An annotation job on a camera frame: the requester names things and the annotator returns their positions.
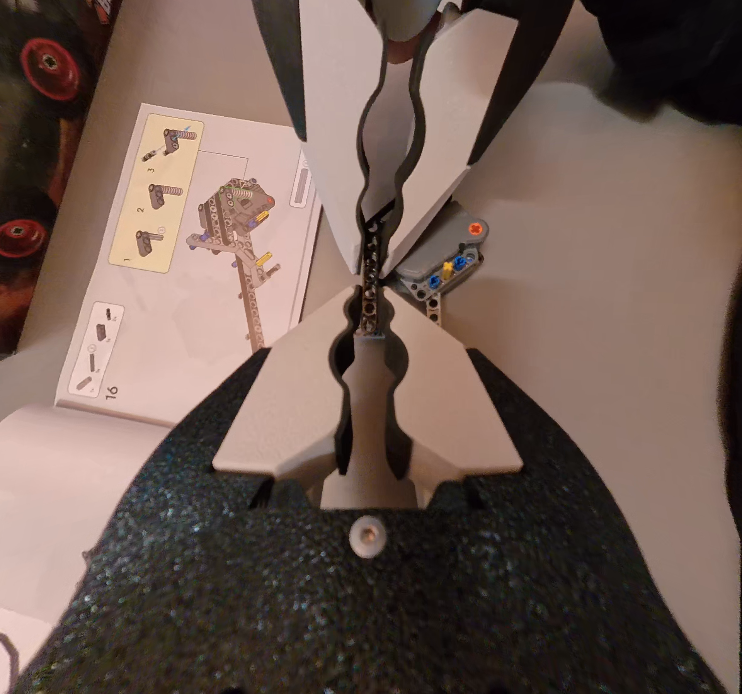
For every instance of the building instruction booklet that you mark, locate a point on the building instruction booklet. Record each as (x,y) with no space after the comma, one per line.
(191,323)

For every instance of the black toy set box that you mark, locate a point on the black toy set box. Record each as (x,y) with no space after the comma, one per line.
(46,126)

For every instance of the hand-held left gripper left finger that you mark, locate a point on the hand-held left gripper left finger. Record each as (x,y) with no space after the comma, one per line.
(272,416)

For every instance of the person's right hand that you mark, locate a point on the person's right hand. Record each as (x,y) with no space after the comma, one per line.
(403,52)

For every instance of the grey desk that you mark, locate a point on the grey desk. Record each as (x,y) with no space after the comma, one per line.
(579,300)

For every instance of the black toy brick beam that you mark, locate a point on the black toy brick beam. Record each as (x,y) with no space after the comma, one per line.
(371,300)

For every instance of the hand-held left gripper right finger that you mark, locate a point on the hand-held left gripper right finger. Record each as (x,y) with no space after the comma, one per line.
(458,416)

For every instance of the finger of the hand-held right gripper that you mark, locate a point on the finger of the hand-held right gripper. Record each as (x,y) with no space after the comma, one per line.
(333,97)
(458,103)

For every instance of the person's dark clothing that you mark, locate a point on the person's dark clothing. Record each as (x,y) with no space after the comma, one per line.
(733,404)

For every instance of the grey toy brick assembly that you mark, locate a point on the grey toy brick assembly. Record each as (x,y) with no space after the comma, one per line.
(446,236)

